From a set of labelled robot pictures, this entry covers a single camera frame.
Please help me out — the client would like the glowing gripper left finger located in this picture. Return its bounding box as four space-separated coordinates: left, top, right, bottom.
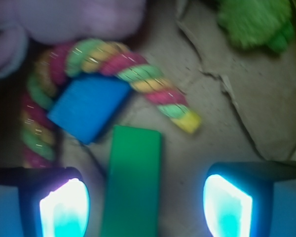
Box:
0 167 90 237

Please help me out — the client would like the brown paper bag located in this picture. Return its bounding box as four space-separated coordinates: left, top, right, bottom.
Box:
0 0 296 237

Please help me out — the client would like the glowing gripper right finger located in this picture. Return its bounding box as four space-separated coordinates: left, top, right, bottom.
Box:
203 161 296 237

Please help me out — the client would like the pink plush bunny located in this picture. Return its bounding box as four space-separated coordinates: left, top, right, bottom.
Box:
0 0 147 79

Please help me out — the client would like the blue rectangular block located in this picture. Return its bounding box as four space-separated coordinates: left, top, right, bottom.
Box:
47 74 132 145

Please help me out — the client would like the green plush toy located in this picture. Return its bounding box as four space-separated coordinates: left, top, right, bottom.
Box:
217 0 295 54

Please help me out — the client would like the green rectangular block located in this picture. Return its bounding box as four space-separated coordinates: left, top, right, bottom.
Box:
100 125 162 237

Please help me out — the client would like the multicolour twisted rope toy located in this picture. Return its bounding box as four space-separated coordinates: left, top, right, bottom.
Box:
21 38 201 168

